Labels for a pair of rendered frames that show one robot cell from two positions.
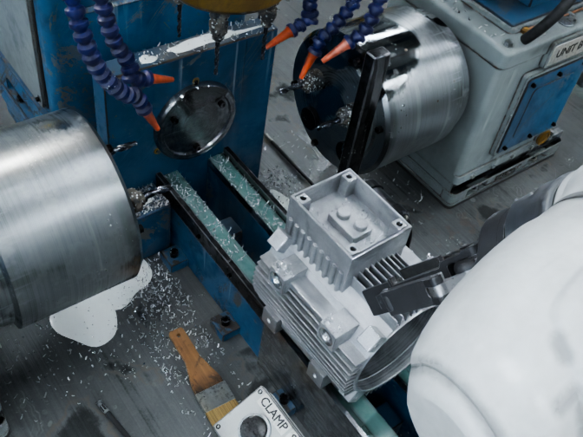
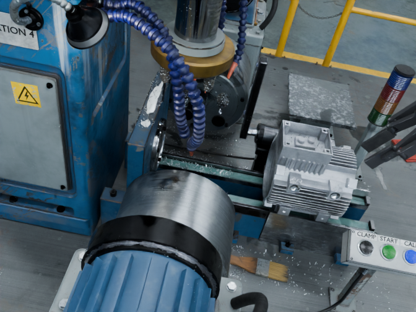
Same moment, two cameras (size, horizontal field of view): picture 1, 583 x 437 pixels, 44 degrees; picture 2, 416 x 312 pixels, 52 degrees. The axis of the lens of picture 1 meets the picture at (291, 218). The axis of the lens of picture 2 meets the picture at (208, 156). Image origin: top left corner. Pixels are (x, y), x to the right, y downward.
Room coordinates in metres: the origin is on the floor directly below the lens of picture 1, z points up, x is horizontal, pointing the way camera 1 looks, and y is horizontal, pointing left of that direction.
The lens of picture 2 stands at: (0.23, 0.67, 1.78)
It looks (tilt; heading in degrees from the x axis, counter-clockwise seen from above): 43 degrees down; 314
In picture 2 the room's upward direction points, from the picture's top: 12 degrees clockwise
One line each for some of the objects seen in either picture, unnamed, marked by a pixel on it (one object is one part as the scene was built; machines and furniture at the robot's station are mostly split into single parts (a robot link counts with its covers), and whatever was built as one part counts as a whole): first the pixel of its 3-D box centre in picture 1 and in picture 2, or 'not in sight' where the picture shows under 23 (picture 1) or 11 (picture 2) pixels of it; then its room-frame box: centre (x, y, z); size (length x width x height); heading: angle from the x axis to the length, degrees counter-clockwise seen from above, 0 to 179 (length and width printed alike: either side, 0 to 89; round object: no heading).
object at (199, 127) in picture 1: (197, 122); (159, 145); (0.88, 0.18, 1.02); 0.15 x 0.02 x 0.15; 134
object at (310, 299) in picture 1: (351, 295); (306, 176); (0.60, -0.10, 1.02); 0.20 x 0.19 x 0.19; 45
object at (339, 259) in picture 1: (345, 230); (302, 147); (0.63, -0.07, 1.11); 0.12 x 0.11 x 0.07; 45
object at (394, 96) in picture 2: not in sight; (393, 91); (0.64, -0.48, 1.14); 0.06 x 0.06 x 0.04
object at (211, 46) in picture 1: (176, 120); (135, 152); (0.93, 0.22, 0.97); 0.30 x 0.11 x 0.34; 134
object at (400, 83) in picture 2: not in sight; (400, 78); (0.64, -0.48, 1.19); 0.06 x 0.06 x 0.04
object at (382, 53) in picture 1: (360, 126); (253, 100); (0.82, -0.07, 1.12); 0.04 x 0.03 x 0.26; 44
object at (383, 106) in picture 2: not in sight; (386, 103); (0.64, -0.48, 1.10); 0.06 x 0.06 x 0.04
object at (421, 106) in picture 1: (389, 84); (210, 77); (1.05, -0.12, 1.04); 0.41 x 0.25 x 0.25; 134
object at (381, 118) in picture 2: not in sight; (380, 114); (0.64, -0.48, 1.05); 0.06 x 0.06 x 0.04
